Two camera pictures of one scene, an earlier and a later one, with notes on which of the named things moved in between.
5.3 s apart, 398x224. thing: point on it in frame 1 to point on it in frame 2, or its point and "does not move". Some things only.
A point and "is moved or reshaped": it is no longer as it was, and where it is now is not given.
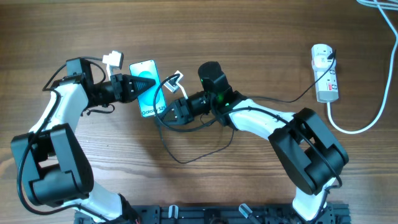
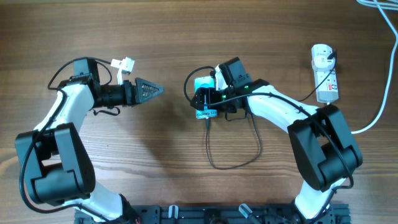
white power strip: x=326 y=88 does not move
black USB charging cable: x=234 y=112 to x=208 y=128
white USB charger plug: x=320 y=61 does not move
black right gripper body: x=189 y=117 to x=215 y=95
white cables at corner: x=390 y=4 does not move
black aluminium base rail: x=226 y=214 does not move
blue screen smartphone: x=147 y=69 is moved or reshaped
